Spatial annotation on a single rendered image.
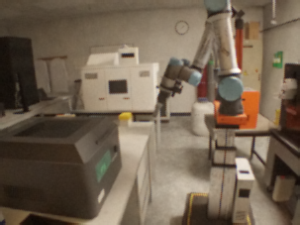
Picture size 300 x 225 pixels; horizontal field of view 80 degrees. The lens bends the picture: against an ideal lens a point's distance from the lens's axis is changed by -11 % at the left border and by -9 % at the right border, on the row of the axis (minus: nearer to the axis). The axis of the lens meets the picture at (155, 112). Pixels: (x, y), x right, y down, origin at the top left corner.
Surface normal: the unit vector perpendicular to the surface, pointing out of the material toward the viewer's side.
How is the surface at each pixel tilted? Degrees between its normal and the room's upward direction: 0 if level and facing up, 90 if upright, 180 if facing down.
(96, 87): 90
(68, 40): 90
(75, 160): 57
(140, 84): 90
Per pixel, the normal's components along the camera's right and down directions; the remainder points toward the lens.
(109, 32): -0.10, 0.26
